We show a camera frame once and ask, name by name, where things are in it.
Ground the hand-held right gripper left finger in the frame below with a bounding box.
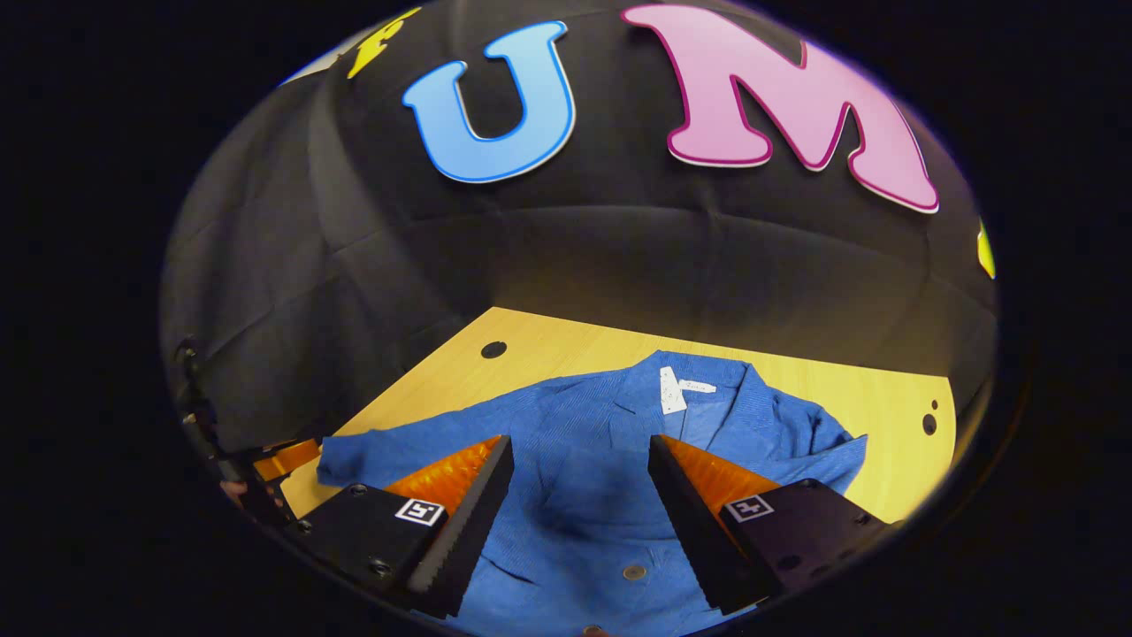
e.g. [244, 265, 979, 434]
[285, 434, 516, 620]

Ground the blue corduroy jacket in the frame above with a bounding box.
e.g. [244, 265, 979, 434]
[316, 349, 869, 637]

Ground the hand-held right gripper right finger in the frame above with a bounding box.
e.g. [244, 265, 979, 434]
[647, 434, 901, 618]

